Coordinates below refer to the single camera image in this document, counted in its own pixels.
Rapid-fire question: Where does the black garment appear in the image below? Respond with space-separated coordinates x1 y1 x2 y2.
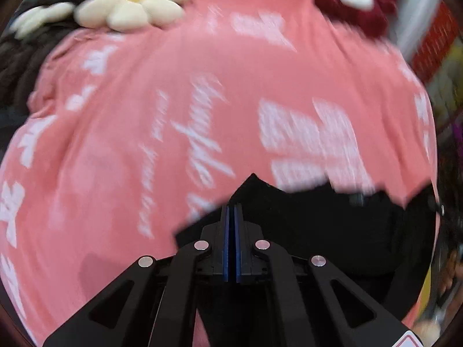
174 172 440 326

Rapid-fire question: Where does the pink fleece blanket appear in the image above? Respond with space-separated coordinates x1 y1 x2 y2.
1 0 437 345

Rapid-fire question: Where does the dark brown puffer jacket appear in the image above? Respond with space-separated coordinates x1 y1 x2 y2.
1 23 74 115

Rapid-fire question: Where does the small daisy flower pillow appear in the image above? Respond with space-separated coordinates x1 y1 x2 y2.
9 2 75 40

